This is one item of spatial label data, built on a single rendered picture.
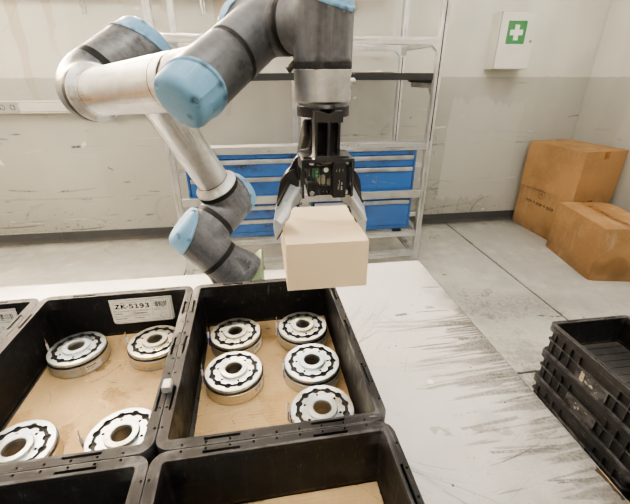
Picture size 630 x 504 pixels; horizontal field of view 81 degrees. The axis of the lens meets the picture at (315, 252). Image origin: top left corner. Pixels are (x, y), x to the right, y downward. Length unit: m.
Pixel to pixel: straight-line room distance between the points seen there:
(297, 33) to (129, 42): 0.43
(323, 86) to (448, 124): 3.22
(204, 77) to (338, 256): 0.28
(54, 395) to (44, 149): 3.04
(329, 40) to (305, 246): 0.26
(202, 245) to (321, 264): 0.51
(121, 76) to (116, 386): 0.52
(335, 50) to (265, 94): 2.79
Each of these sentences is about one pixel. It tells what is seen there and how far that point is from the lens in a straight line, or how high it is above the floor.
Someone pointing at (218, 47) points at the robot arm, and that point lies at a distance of 0.51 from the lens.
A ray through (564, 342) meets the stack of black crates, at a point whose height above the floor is 0.56.
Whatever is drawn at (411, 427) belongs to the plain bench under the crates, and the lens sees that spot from 0.85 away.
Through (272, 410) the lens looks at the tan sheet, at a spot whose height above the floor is 0.83.
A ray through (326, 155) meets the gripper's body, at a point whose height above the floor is 1.24.
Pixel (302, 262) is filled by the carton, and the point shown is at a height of 1.10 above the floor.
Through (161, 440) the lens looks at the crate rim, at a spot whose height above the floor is 0.93.
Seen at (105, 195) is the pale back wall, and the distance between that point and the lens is 3.66.
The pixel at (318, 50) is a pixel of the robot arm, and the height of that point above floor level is 1.37.
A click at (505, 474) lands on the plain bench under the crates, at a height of 0.70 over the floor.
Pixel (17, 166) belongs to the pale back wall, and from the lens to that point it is 3.87.
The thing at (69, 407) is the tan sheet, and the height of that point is 0.83.
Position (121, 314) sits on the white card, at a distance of 0.90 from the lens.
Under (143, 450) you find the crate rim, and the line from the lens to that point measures 0.55.
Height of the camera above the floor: 1.34
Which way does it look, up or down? 26 degrees down
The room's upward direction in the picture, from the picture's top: straight up
